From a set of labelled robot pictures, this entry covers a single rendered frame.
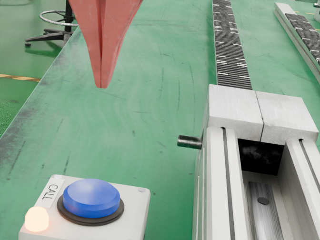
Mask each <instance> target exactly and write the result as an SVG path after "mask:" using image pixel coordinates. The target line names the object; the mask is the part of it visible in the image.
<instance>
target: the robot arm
mask: <svg viewBox="0 0 320 240"><path fill-rule="evenodd" d="M68 1H69V4H70V6H71V9H72V11H73V13H74V16H75V18H76V20H77V23H78V25H79V27H80V30H81V32H82V34H83V37H84V39H85V41H86V44H87V48H88V52H89V57H90V62H91V67H92V72H93V76H94V80H95V85H96V87H97V88H103V89H105V88H107V87H108V85H109V83H110V81H111V78H112V75H113V72H114V69H115V66H116V63H117V60H118V56H119V53H120V49H121V47H122V43H123V40H124V37H125V34H126V32H127V30H128V28H129V26H130V24H131V22H132V21H133V19H134V17H135V15H136V13H137V11H138V9H139V7H140V5H141V3H142V1H143V0H68Z"/></svg>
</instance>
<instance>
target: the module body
mask: <svg viewBox="0 0 320 240"><path fill-rule="evenodd" d="M192 240H320V152H319V150H318V148H317V146H316V144H315V143H314V142H313V141H308V140H301V141H299V140H298V139H293V138H289V139H287V140H286V142H285V146H284V150H283V154H282V157H281V161H280V166H279V170H278V174H277V176H276V175H269V174H263V173H256V172H250V171H244V170H241V163H240V153H239V146H238V139H237V133H236V131H235V130H233V129H227V128H226V129H225V130H224V129H222V128H220V127H213V126H210V127H208V128H207V130H206V135H205V148H203V152H202V157H201V162H200V176H198V180H197V186H196V191H195V196H194V202H193V223H192Z"/></svg>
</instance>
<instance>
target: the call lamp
mask: <svg viewBox="0 0 320 240"><path fill-rule="evenodd" d="M48 223H49V216H48V214H47V212H46V210H45V209H44V208H42V207H33V208H31V209H29V211H28V213H27V214H26V216H25V227H26V228H27V229H28V230H30V231H42V230H45V229H46V228H47V227H48Z"/></svg>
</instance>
